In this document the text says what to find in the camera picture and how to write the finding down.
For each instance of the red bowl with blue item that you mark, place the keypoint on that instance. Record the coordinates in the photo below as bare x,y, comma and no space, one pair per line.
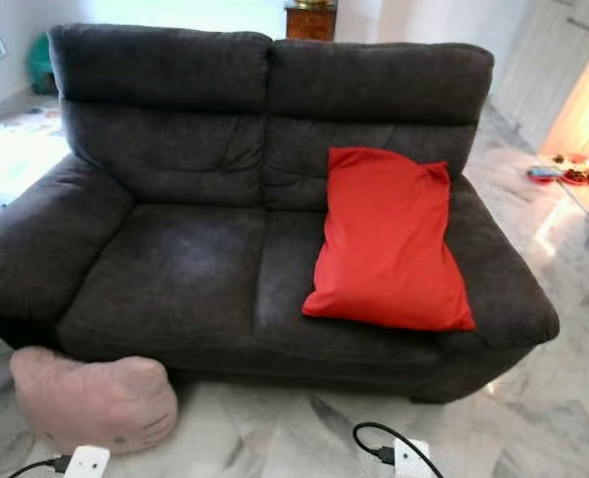
543,174

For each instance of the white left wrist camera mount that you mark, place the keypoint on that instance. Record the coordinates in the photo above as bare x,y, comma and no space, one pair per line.
87,462

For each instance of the white coffee table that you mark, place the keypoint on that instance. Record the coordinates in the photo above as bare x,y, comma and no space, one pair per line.
15,159

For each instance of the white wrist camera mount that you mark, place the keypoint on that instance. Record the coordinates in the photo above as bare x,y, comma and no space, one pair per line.
409,460
87,462

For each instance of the pink cat face pillow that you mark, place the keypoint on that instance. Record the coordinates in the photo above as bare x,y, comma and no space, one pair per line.
95,398

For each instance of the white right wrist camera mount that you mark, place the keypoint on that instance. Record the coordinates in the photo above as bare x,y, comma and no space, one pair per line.
409,460

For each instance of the small red bowl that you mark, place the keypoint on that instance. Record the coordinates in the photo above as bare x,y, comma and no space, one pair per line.
575,176

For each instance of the gold bowl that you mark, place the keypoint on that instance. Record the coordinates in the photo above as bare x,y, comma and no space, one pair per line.
311,3

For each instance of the patterned floor mat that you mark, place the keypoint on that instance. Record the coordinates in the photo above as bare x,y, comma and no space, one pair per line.
35,118

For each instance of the brown wooden side cabinet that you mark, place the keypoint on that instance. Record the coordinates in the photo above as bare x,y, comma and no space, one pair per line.
311,22

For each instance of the grey-brown two-seat sofa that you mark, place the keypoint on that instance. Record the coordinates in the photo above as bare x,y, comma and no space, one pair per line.
184,259

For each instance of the red pillow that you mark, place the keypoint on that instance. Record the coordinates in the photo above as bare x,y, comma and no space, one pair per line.
394,244

